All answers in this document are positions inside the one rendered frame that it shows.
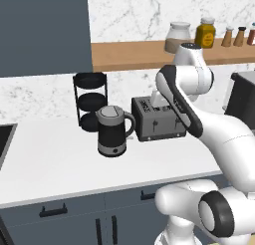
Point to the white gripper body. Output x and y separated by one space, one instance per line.
156 98

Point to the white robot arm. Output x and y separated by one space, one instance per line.
229 146

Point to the steel sink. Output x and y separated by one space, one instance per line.
5 141

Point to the dark grey toaster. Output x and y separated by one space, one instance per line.
156 126

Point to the black and grey kettle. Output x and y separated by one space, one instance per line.
111 132

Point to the glass jar with white lid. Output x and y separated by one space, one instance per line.
178 35

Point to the yellow jar with white lid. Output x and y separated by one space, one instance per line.
205 35

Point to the black countertop appliance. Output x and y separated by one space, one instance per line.
242 98

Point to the brown spice shaker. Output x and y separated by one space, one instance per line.
239 37
227 38

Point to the dark blue drawer front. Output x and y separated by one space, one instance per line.
79 205
126 196

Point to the red spice shaker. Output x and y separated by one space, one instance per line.
252 35

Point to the dark blue cupboard door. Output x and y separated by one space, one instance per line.
139 225
56 232

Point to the wooden wall shelf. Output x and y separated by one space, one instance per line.
132 54

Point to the dark blue wall cupboard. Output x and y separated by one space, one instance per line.
43 30

